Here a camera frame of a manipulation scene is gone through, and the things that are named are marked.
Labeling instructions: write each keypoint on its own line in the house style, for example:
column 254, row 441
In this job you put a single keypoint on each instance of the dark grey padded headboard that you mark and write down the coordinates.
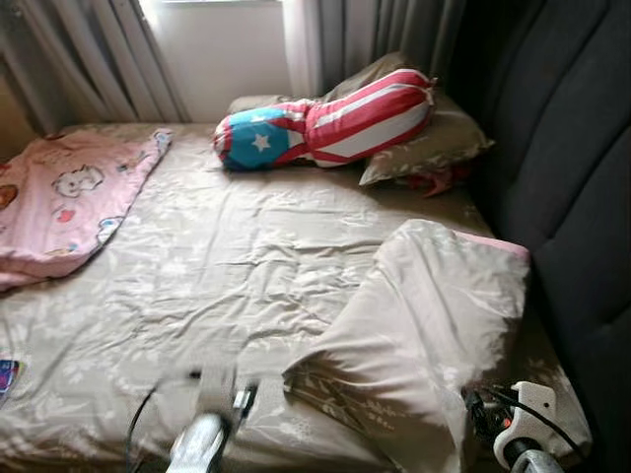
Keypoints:
column 572, row 197

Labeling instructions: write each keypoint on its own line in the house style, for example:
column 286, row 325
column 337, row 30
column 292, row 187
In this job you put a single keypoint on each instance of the pink cartoon blanket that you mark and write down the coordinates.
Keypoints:
column 69, row 197

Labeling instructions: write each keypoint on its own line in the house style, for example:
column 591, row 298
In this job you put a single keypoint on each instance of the red striped star bolster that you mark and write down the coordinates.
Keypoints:
column 365, row 113

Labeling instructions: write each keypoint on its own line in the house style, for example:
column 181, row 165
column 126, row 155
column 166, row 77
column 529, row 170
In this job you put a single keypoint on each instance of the folded beige floral quilt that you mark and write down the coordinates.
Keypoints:
column 424, row 315

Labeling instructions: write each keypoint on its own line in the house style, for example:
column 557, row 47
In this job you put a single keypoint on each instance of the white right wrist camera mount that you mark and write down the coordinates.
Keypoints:
column 532, row 414

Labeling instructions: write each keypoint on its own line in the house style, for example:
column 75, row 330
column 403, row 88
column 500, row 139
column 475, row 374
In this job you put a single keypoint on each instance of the colourful comic magazine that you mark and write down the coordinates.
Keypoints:
column 8, row 379

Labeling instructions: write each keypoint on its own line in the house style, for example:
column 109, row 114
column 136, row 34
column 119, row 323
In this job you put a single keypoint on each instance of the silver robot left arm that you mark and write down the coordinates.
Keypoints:
column 197, row 443

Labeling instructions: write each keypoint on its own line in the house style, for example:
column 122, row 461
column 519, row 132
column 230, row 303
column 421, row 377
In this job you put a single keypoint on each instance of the beige floral pillow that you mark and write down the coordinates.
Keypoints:
column 444, row 143

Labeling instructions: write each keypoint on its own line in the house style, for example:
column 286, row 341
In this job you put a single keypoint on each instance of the small red cloth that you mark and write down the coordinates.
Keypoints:
column 439, row 180

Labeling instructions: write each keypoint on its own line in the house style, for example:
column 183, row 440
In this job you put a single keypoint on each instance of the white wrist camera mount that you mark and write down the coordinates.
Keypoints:
column 217, row 389
column 532, row 414

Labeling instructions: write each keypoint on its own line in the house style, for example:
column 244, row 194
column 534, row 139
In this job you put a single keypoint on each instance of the bed with beige floral sheet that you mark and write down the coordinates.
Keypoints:
column 246, row 266

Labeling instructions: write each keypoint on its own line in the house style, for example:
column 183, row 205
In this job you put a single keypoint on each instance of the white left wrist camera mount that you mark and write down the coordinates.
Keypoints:
column 217, row 389

